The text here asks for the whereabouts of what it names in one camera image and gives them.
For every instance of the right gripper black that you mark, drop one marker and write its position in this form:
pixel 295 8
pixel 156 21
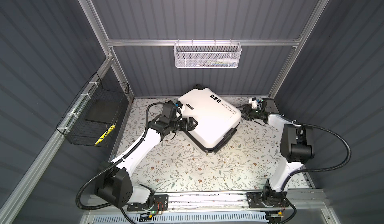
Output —
pixel 247 115

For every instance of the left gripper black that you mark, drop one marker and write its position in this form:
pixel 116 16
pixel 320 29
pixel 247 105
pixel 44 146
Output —
pixel 185 127

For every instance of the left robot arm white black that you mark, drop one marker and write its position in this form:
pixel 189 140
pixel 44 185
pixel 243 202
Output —
pixel 115 186

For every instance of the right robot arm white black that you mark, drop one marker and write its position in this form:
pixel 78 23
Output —
pixel 296 148

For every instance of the floral table mat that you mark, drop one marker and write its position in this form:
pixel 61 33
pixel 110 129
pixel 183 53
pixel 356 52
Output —
pixel 245 163

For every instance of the yellow black striped item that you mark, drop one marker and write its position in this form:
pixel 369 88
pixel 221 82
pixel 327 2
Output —
pixel 105 134

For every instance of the black pad in basket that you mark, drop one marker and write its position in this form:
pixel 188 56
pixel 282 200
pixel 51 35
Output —
pixel 102 112

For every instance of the white ventilation grille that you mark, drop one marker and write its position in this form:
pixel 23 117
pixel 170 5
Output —
pixel 199 218

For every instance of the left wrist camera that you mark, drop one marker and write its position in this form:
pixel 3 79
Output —
pixel 179 105

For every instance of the white wire basket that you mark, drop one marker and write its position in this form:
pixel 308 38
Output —
pixel 207 55

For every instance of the black wire basket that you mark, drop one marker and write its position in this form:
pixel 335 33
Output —
pixel 77 130

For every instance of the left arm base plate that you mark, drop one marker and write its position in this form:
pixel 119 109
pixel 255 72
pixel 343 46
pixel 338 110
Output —
pixel 154 203

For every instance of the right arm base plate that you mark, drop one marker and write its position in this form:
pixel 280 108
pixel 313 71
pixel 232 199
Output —
pixel 255 199

